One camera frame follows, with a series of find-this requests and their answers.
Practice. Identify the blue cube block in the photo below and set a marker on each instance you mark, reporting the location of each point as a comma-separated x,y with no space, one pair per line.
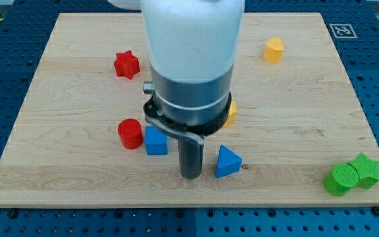
156,143

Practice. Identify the blue triangle block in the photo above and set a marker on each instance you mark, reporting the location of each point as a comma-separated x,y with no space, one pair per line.
228,162

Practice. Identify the green cylinder block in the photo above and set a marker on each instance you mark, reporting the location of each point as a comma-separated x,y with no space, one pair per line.
341,179

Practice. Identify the wooden board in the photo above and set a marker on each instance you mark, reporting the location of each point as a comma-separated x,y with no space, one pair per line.
295,120

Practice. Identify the red star block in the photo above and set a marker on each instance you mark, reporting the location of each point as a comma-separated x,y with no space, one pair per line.
126,64

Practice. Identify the green star block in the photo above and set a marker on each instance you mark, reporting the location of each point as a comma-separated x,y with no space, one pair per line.
367,170

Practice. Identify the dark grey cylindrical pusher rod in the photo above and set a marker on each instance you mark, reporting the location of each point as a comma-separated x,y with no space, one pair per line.
191,157

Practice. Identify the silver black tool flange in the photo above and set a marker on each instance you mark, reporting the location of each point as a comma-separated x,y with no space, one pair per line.
188,110

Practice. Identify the black white fiducial tag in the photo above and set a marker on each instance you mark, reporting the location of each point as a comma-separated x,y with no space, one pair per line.
343,31

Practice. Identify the yellow block behind arm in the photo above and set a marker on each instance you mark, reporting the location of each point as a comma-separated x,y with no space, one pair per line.
231,115

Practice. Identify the red cylinder block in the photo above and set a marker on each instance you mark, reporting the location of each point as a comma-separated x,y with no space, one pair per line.
130,133

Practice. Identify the yellow heart block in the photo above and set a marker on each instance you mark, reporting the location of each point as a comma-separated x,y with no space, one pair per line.
274,50

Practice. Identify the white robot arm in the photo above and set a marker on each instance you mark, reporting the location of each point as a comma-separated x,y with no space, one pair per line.
192,48

